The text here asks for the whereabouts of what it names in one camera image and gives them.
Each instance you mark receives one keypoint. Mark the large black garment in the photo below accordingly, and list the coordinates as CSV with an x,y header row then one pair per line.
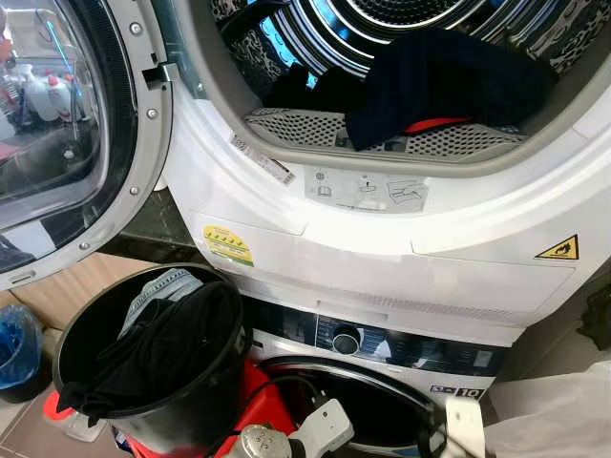
x,y
162,353

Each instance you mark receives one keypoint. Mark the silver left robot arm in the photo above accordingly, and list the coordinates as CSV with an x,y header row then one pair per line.
x,y
260,444

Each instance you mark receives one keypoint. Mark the white washing machine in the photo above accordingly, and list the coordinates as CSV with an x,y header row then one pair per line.
x,y
420,351

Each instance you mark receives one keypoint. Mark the yellow triangle warning sticker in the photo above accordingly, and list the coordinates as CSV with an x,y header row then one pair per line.
x,y
560,251

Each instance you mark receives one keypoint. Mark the white plastic bag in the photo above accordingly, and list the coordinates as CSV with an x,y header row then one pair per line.
x,y
554,415

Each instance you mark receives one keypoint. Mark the red garment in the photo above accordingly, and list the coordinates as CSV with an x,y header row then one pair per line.
x,y
434,124

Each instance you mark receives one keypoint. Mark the white tumble dryer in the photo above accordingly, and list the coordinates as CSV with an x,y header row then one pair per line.
x,y
401,258

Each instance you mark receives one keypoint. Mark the ten year warranty sticker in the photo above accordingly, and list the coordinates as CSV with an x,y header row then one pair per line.
x,y
468,392

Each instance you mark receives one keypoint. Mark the dark navy garment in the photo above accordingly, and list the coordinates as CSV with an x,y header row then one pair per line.
x,y
449,81

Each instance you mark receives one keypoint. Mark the white pictogram instruction sticker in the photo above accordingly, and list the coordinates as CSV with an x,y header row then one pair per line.
x,y
368,189

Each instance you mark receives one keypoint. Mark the black washer control knob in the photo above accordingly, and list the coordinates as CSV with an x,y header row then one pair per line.
x,y
346,342

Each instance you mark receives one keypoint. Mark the dark round washer door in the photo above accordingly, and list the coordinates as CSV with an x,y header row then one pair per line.
x,y
382,410

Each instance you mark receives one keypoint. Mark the grey mesh lint filter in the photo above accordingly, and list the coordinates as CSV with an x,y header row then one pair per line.
x,y
296,126

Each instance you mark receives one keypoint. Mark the small black garment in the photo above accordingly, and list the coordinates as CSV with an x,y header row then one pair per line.
x,y
305,91

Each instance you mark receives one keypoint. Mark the white barcode sticker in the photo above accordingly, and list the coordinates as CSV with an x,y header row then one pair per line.
x,y
263,159

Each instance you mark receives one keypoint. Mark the yellow green energy sticker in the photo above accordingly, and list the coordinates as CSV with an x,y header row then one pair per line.
x,y
227,246

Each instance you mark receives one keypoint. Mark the blue denim jeans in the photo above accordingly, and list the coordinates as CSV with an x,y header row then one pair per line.
x,y
164,286

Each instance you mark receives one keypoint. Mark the black plastic bucket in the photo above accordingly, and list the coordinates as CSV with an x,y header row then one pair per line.
x,y
186,425

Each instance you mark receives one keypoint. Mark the round glass dryer door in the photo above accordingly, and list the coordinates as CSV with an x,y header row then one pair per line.
x,y
57,124

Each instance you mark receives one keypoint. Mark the blue water bottle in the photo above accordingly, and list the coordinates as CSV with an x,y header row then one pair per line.
x,y
17,348

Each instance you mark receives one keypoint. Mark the dark wall fitting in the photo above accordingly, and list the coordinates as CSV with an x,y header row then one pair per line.
x,y
597,320

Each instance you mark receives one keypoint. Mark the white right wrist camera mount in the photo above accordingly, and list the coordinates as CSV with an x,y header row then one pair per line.
x,y
466,429

